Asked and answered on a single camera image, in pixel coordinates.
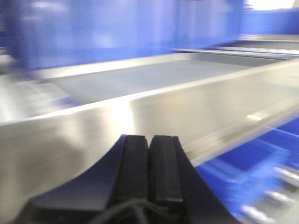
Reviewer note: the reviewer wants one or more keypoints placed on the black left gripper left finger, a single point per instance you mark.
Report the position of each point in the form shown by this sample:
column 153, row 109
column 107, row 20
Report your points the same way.
column 121, row 174

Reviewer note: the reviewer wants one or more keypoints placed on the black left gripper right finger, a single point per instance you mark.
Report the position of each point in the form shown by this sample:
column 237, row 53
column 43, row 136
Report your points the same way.
column 176, row 183

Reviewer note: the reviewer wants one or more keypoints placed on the stainless steel shelf tray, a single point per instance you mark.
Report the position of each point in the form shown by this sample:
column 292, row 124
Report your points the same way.
column 57, row 125

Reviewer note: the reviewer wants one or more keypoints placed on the large blue crate behind shelf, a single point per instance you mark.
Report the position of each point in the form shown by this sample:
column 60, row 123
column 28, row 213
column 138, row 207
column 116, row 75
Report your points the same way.
column 52, row 33

